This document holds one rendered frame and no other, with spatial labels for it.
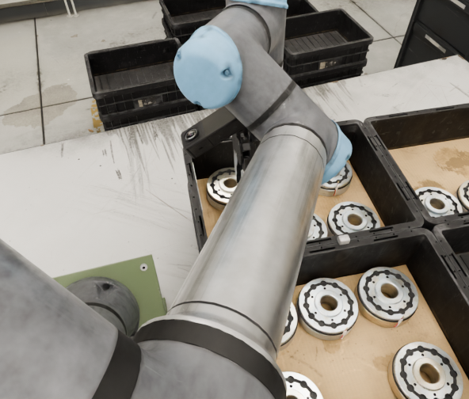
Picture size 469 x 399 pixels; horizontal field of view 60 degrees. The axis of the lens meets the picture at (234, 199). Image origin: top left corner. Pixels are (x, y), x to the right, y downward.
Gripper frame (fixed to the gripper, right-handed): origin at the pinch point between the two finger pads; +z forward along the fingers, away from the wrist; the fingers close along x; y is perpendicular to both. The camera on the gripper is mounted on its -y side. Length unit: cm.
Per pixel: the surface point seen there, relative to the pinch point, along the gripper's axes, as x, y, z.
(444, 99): 49, 78, 21
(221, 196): 9.3, -2.5, 9.3
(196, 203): 2.2, -8.3, 2.8
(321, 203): 5.6, 18.5, 12.6
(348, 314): -20.4, 13.8, 12.4
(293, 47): 125, 52, 35
